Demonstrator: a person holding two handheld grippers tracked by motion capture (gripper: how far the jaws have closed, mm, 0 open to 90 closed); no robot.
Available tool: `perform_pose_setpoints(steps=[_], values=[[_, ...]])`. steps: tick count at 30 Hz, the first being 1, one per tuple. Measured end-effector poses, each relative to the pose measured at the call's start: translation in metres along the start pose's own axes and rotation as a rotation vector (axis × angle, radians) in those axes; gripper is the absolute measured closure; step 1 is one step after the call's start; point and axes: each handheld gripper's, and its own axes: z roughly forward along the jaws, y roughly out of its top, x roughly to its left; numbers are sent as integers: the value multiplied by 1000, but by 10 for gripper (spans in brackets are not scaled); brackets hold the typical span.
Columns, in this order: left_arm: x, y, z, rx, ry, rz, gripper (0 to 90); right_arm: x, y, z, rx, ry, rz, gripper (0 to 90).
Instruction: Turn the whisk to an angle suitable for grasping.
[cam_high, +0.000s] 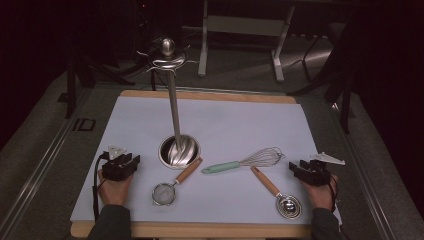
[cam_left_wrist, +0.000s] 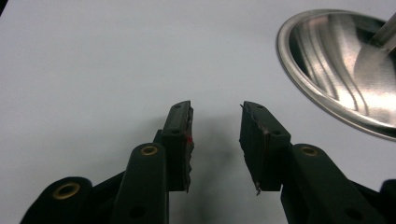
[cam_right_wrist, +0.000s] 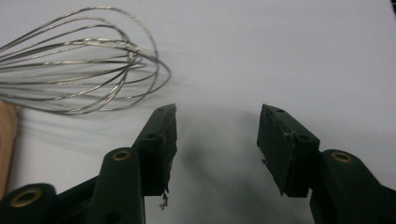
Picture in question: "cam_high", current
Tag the steel utensil rack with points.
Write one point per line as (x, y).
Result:
(180, 153)

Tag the metal floor rail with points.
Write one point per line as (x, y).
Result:
(363, 173)
(36, 173)

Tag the person's right hand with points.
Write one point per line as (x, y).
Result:
(321, 196)

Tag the person's left hand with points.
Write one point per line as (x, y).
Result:
(115, 192)

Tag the grey metal desk frame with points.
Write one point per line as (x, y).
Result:
(245, 26)

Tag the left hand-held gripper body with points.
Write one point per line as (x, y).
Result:
(115, 168)

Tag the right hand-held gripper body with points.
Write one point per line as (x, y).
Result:
(316, 173)

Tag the white paper sheet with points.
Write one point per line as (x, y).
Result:
(233, 126)

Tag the black metal stand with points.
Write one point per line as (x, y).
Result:
(70, 86)
(345, 100)

